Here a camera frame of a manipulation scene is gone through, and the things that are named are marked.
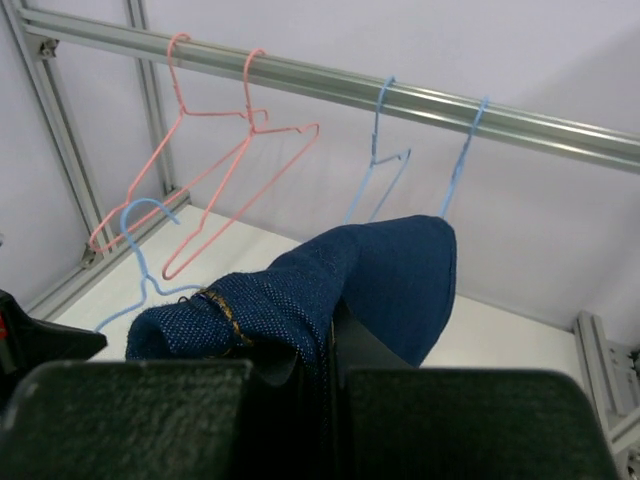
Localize left aluminium frame struts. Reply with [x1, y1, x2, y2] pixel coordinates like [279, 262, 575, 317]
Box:
[1, 1, 191, 321]

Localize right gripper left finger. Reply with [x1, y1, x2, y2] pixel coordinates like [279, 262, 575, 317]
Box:
[1, 360, 310, 479]

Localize navy blue trousers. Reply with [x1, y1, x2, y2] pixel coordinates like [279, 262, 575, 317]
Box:
[125, 215, 457, 479]

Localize blue hanger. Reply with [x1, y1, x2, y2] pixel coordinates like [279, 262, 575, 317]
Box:
[342, 74, 412, 225]
[94, 197, 201, 333]
[438, 96, 490, 219]

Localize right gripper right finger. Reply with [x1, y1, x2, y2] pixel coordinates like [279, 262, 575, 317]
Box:
[332, 304, 618, 479]

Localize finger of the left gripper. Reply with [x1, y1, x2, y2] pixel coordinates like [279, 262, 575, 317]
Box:
[0, 288, 109, 401]

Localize aluminium frame struts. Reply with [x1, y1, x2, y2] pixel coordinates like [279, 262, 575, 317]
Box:
[1, 1, 191, 321]
[573, 311, 639, 479]

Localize pink hanger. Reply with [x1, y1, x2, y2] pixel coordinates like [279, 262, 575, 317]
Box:
[162, 47, 321, 280]
[89, 32, 269, 253]

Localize aluminium hanging rail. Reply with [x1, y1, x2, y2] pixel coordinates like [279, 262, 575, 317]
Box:
[18, 7, 639, 173]

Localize right aluminium frame struts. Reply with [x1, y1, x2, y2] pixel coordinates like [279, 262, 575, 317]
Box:
[573, 311, 639, 479]

